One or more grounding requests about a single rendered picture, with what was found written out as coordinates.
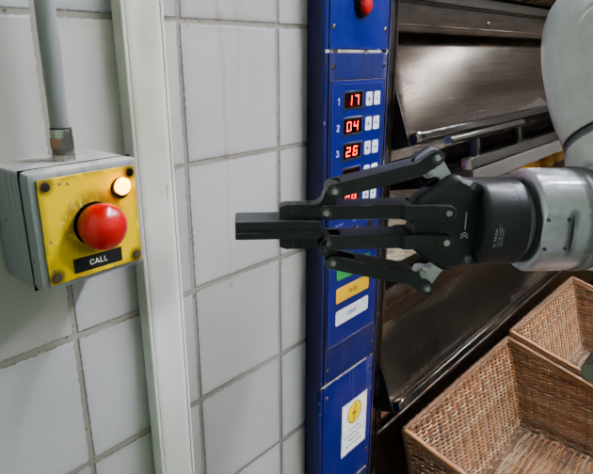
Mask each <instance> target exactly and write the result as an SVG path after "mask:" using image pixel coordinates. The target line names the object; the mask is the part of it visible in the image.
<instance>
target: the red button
mask: <svg viewBox="0 0 593 474"><path fill-rule="evenodd" d="M127 229H128V223H127V218H126V216H125V214H124V213H123V211H122V210H121V209H120V208H119V207H117V206H116V205H113V204H110V203H105V202H103V203H97V204H92V205H90V206H88V207H87V208H86V209H85V210H84V211H83V212H81V214H80V216H79V218H78V221H77V231H78V234H79V236H80V238H81V239H82V240H83V241H84V242H85V243H86V245H88V246H89V247H91V248H93V249H96V250H108V249H112V248H114V247H116V246H118V245H119V244H120V243H121V242H122V241H123V239H124V238H125V236H126V233H127Z"/></svg>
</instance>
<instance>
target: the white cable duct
mask: <svg viewBox="0 0 593 474"><path fill-rule="evenodd" d="M110 2H111V11H112V22H113V31H114V41H115V52H116V61H117V72H118V81H119V92H120V111H121V121H122V130H123V141H124V150H125V155H127V154H129V155H130V157H132V158H134V159H135V160H136V174H137V184H138V195H139V206H140V216H141V227H142V238H143V248H144V261H142V262H138V263H136V280H137V290H138V300H139V310H140V320H141V330H142V340H143V350H144V360H145V370H146V380H147V389H148V400H149V410H150V420H151V430H152V449H153V460H154V469H155V474H195V466H194V451H193V438H192V424H191V410H190V396H189V383H188V368H187V354H186V341H185V327H184V299H183V286H182V272H181V258H180V244H179V231H178V216H177V202H176V189H175V175H174V161H173V147H172V133H171V119H170V105H169V92H168V64H167V50H166V37H165V23H164V9H163V0H110Z"/></svg>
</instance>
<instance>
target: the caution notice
mask: <svg viewBox="0 0 593 474"><path fill-rule="evenodd" d="M366 404H367V389H365V390H364V391H363V392H362V393H361V394H360V395H359V396H357V397H356V398H355V399H353V400H352V401H351V402H349V403H348V404H347V405H345V406H344V407H343V413H342V445H341V459H342V458H343V457H344V456H346V455H347V454H348V453H349V452H350V451H351V450H353V449H354V448H355V447H356V446H357V445H358V444H359V443H361V441H362V440H363V439H364V438H365V425H366Z"/></svg>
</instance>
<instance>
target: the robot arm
mask: <svg viewBox="0 0 593 474"><path fill-rule="evenodd" d="M541 69H542V77H543V84H544V89H545V95H546V100H547V105H548V109H549V113H550V116H551V120H552V123H553V127H554V129H555V131H556V133H557V135H558V138H559V140H560V143H561V147H562V150H563V153H564V159H565V166H564V167H530V168H521V169H518V170H516V171H514V172H513V173H512V174H511V175H510V176H509V177H463V176H461V175H459V174H457V173H456V172H453V171H450V170H449V169H448V167H447V165H446V164H445V163H444V159H445V156H444V153H443V152H442V151H440V150H437V149H436V148H434V147H432V146H427V147H425V148H423V149H422V150H420V151H418V152H417V153H415V154H414V155H412V156H411V157H409V158H408V159H404V160H400V161H396V162H392V163H388V164H385V165H381V166H375V167H371V168H367V169H364V170H360V171H356V172H352V173H348V174H344V175H341V176H337V177H333V178H329V179H327V180H326V181H325V182H324V188H323V191H322V194H321V196H320V197H319V198H318V199H316V200H300V201H283V202H281V203H279V211H278V212H269V213H236V214H235V240H274V239H279V243H280V247H282V248H284V249H297V248H298V249H300V248H316V249H318V250H320V251H321V253H322V255H323V258H324V260H325V263H326V266H327V267H328V269H330V270H334V271H339V272H344V273H349V274H354V275H359V276H364V277H372V278H377V279H382V280H387V281H391V282H396V283H401V284H406V285H409V286H410V287H411V288H413V289H415V290H416V291H418V292H420V293H422V294H424V295H429V294H431V293H433V291H434V286H433V284H432V283H433V281H434V280H435V279H436V277H437V276H438V275H439V274H440V272H441V271H442V270H451V269H453V268H455V267H457V266H459V265H461V264H505V263H511V264H512V265H513V266H515V267H516V268H518V269H520V270H522V271H559V270H564V271H579V270H589V271H593V0H556V1H555V3H554V4H553V6H552V7H551V9H550V11H549V13H548V16H547V19H546V21H545V24H544V28H543V32H542V38H541ZM421 176H424V177H425V178H428V179H429V178H432V177H437V178H435V179H434V180H433V181H431V182H429V183H428V184H427V185H425V186H424V187H422V188H421V189H419V190H418V191H417V192H415V193H414V194H413V195H412V196H406V197H379V198H342V197H346V196H350V195H353V194H357V193H360V192H364V191H368V190H372V189H376V188H379V187H383V186H387V185H391V184H395V183H399V182H405V181H409V180H412V179H416V178H419V177H421ZM320 218H322V219H324V220H354V219H403V220H407V222H406V224H403V225H393V226H392V227H359V228H323V229H321V219H320ZM374 248H401V249H405V250H411V249H413V250H414V251H415V252H416V253H418V254H419V255H421V256H422V257H424V258H425V259H426V260H428V261H430V262H429V263H427V264H423V263H414V264H413V266H411V265H409V264H406V263H404V262H401V261H393V260H388V259H383V258H379V257H374V256H369V255H365V254H361V253H356V252H351V251H346V250H342V249H374Z"/></svg>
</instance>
